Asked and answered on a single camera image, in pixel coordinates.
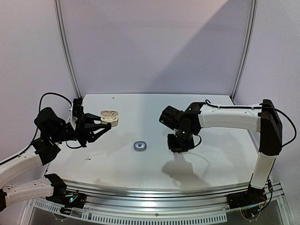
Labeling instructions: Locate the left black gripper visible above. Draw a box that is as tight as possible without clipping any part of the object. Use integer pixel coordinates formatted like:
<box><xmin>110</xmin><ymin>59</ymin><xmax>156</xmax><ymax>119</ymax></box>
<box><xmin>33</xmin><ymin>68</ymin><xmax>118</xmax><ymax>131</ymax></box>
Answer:
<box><xmin>50</xmin><ymin>111</ymin><xmax>111</xmax><ymax>147</ymax></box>

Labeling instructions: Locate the white earbud charging case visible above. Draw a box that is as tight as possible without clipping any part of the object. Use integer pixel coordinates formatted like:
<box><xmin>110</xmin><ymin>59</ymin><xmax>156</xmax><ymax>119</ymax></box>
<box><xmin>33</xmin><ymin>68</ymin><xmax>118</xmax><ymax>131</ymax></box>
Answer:
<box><xmin>100</xmin><ymin>110</ymin><xmax>119</xmax><ymax>127</ymax></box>

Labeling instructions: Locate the blue-grey earbud charging case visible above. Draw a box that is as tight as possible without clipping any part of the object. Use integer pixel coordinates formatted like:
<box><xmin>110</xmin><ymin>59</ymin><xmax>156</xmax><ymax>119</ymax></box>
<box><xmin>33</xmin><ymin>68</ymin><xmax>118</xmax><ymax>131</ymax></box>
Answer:
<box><xmin>133</xmin><ymin>141</ymin><xmax>147</xmax><ymax>151</ymax></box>

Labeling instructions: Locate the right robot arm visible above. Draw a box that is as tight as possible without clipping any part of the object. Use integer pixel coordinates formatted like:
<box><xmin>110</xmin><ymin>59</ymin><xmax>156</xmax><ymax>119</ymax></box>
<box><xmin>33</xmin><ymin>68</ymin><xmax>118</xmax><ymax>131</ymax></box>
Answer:
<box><xmin>159</xmin><ymin>99</ymin><xmax>283</xmax><ymax>204</ymax></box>

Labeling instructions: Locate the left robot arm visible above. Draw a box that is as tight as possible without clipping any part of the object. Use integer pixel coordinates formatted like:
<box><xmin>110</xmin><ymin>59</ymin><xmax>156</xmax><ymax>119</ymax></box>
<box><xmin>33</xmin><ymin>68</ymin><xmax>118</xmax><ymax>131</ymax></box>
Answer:
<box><xmin>0</xmin><ymin>107</ymin><xmax>112</xmax><ymax>210</ymax></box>

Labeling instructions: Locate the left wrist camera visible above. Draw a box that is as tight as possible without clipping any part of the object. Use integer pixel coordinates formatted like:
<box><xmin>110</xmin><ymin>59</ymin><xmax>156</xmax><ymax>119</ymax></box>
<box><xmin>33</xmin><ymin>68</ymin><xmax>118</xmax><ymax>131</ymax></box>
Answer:
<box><xmin>69</xmin><ymin>98</ymin><xmax>83</xmax><ymax>130</ymax></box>

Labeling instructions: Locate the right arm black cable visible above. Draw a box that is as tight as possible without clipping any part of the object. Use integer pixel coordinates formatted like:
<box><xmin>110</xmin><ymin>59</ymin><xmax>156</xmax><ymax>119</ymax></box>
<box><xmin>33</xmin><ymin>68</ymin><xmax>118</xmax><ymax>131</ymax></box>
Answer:
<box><xmin>205</xmin><ymin>99</ymin><xmax>297</xmax><ymax>148</ymax></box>

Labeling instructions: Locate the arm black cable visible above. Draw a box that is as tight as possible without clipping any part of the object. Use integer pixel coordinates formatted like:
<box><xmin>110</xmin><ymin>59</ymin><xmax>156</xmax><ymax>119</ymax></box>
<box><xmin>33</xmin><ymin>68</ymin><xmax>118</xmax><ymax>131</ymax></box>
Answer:
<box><xmin>205</xmin><ymin>99</ymin><xmax>297</xmax><ymax>148</ymax></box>
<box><xmin>14</xmin><ymin>92</ymin><xmax>83</xmax><ymax>160</ymax></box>

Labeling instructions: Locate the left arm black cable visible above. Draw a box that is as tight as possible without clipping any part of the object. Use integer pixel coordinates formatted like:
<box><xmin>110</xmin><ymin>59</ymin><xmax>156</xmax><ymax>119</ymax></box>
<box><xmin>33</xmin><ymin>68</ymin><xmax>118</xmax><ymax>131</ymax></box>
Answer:
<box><xmin>14</xmin><ymin>92</ymin><xmax>83</xmax><ymax>160</ymax></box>

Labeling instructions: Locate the front aluminium rail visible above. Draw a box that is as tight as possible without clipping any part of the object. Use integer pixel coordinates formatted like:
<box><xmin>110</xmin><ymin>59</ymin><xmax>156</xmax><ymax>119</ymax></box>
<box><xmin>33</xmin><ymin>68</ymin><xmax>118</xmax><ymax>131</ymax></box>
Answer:
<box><xmin>27</xmin><ymin>180</ymin><xmax>284</xmax><ymax>213</ymax></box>

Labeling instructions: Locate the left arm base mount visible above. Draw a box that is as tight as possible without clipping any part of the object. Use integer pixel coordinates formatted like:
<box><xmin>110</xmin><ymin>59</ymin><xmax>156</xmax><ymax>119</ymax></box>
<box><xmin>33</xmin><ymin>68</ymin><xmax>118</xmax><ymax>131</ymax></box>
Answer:
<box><xmin>46</xmin><ymin>187</ymin><xmax>87</xmax><ymax>209</ymax></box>

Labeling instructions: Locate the perforated cable tray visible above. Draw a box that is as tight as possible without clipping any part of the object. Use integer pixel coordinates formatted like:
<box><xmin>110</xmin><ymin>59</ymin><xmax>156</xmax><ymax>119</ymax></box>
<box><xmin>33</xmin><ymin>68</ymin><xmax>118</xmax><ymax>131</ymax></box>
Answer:
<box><xmin>28</xmin><ymin>200</ymin><xmax>228</xmax><ymax>225</ymax></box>

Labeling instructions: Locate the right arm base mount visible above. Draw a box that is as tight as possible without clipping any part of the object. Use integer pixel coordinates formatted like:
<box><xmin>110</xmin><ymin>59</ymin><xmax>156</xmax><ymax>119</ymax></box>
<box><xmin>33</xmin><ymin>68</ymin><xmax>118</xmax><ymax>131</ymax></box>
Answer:
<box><xmin>226</xmin><ymin>187</ymin><xmax>267</xmax><ymax>209</ymax></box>

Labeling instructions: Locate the left aluminium frame post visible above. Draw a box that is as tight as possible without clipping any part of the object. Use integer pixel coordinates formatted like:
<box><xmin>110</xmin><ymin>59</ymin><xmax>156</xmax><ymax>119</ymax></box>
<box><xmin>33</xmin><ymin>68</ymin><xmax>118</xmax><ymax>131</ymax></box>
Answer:
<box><xmin>53</xmin><ymin>0</ymin><xmax>83</xmax><ymax>98</ymax></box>

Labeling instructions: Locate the aluminium frame post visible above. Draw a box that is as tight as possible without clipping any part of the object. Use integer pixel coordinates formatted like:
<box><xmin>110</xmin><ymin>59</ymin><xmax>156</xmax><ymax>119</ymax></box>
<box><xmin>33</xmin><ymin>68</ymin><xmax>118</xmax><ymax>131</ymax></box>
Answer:
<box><xmin>230</xmin><ymin>0</ymin><xmax>258</xmax><ymax>102</ymax></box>
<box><xmin>53</xmin><ymin>0</ymin><xmax>83</xmax><ymax>98</ymax></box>

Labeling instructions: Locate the right aluminium frame post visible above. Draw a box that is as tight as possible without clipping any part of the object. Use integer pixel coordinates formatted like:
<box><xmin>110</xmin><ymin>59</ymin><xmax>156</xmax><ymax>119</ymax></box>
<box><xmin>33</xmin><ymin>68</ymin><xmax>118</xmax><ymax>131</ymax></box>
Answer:
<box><xmin>230</xmin><ymin>0</ymin><xmax>258</xmax><ymax>102</ymax></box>

